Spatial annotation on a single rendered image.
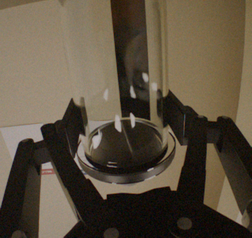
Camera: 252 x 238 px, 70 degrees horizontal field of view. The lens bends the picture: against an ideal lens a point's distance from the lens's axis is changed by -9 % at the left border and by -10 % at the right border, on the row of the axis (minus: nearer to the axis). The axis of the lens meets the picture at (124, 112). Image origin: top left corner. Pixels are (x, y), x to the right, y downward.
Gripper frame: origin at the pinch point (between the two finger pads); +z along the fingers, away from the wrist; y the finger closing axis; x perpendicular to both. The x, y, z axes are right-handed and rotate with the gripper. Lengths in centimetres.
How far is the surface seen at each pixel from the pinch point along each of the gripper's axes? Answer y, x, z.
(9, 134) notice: -49, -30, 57
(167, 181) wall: 22, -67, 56
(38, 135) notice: -36, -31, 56
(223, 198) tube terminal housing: 31, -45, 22
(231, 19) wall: 49, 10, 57
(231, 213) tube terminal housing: 31, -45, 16
